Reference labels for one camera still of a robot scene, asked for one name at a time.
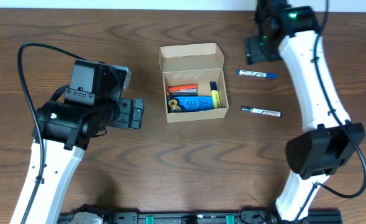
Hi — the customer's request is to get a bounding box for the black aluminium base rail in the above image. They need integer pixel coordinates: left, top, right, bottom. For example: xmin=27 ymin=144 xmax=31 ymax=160
xmin=58 ymin=208 xmax=343 ymax=224

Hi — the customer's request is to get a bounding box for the blue whiteboard marker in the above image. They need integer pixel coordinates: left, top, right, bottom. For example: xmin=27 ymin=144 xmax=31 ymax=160
xmin=237 ymin=70 xmax=277 ymax=79

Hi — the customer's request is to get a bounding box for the black whiteboard marker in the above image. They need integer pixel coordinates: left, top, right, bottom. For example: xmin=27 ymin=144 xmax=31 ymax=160
xmin=240 ymin=106 xmax=281 ymax=117

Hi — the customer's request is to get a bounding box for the cardboard box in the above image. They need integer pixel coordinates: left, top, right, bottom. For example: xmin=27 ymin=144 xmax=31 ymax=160
xmin=159 ymin=43 xmax=229 ymax=123

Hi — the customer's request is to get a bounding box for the correction tape dispenser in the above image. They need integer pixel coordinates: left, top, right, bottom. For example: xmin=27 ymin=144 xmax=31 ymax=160
xmin=168 ymin=99 xmax=182 ymax=113

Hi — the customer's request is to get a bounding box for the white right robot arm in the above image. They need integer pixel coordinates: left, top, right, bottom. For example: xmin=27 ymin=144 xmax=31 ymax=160
xmin=245 ymin=0 xmax=365 ymax=223

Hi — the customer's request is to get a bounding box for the yellow highlighter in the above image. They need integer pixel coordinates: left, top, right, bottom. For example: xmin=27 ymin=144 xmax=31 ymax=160
xmin=209 ymin=81 xmax=221 ymax=109

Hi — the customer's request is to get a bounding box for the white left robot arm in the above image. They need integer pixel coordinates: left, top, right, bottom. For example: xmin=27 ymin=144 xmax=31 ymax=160
xmin=11 ymin=60 xmax=144 ymax=223

